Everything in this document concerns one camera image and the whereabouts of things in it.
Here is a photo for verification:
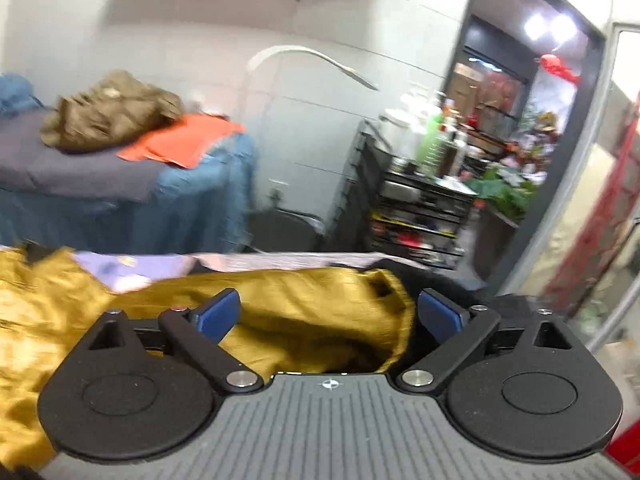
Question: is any black trolley cart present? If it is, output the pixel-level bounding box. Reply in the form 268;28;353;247
345;122;481;271

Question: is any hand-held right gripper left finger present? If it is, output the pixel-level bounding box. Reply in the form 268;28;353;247
87;287;264;393

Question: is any green plant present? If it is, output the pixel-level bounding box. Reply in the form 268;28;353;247
469;167;537;220

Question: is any gold satin jacket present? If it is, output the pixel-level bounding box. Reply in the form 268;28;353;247
0;245;506;471

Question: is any green bottle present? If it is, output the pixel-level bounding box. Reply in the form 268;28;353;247
417;112;447;176

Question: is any orange cloth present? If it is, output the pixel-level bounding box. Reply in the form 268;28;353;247
116;112;247;170

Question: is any black door frame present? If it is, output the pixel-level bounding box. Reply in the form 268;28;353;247
440;0;608;293

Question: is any black stool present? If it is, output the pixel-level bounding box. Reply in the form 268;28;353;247
245;207;326;253

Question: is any white container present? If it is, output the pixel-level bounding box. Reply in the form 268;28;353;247
379;109;426;161

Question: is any massage bed with blue cover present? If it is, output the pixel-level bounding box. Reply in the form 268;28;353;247
0;130;258;256

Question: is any red hanging ornament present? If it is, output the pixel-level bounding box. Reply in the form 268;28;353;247
539;52;581;86

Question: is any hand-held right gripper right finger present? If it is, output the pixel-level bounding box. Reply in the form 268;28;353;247
395;288;573;393

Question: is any glass door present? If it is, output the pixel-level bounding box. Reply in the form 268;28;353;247
500;20;640;361

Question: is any purple pink printed blanket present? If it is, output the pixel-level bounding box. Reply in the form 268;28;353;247
70;251;426;293

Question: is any blue puffy jacket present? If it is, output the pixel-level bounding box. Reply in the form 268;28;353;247
0;74;46;118

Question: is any olive brown jacket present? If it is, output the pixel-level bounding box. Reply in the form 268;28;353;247
39;70;186;153

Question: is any grey blanket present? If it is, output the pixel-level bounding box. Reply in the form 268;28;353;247
0;109;166;206

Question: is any white arched lamp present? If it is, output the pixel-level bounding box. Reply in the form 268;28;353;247
246;45;381;111

